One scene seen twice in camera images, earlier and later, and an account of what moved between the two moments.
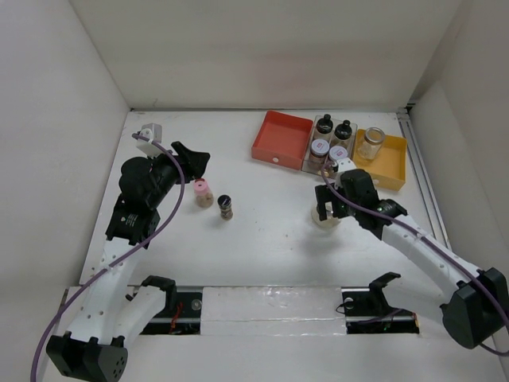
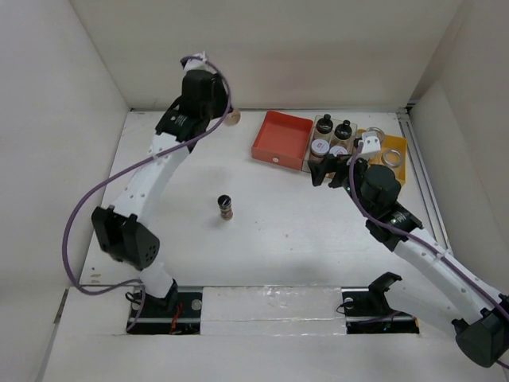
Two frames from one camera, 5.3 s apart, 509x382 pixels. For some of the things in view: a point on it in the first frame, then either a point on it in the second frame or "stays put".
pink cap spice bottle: x=204 y=198 to x=232 y=118
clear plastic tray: x=329 y=141 stays put
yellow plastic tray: x=389 y=169 stays put
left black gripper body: x=167 y=173 to x=220 y=103
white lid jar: x=337 y=152 stays put
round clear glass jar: x=330 y=222 to x=391 y=158
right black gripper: x=324 y=194 to x=330 y=163
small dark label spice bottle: x=224 y=201 stays put
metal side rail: x=424 y=181 stays put
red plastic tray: x=282 y=139 stays put
